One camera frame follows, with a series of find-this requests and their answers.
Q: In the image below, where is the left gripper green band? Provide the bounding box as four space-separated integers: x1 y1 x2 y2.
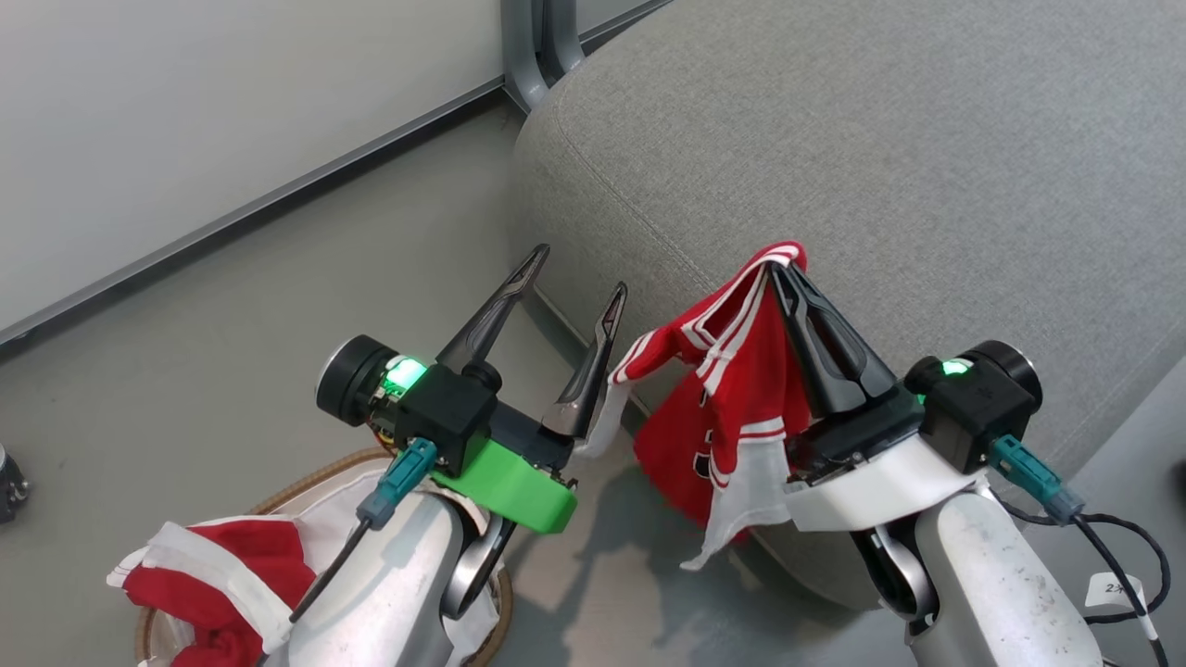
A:
431 244 628 535

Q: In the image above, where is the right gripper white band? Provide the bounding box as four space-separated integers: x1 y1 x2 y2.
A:
771 264 988 534

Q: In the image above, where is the red white striped garment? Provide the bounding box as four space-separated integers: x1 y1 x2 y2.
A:
573 241 814 572

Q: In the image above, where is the round wicker laundry basket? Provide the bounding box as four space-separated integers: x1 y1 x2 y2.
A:
134 447 514 667

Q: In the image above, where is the grey fabric sofa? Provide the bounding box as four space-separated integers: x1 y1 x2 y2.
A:
508 0 1186 612

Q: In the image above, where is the red garment with white trim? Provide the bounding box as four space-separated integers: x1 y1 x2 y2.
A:
107 468 503 667

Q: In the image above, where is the dark round metal object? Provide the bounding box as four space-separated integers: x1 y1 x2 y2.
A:
0 443 32 525

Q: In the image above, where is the black left cable teal plug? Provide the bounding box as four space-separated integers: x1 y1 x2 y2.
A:
259 437 439 667

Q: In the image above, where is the black cable teal plug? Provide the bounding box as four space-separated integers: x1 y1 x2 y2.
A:
988 434 1174 667
259 437 439 667

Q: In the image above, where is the black right cable teal plug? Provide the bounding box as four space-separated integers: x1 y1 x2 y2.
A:
988 434 1174 667

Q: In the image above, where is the grey metal frame post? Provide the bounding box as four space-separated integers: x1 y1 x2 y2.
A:
500 0 587 114

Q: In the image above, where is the white paper cable tag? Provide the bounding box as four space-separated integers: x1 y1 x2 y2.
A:
1085 572 1147 613

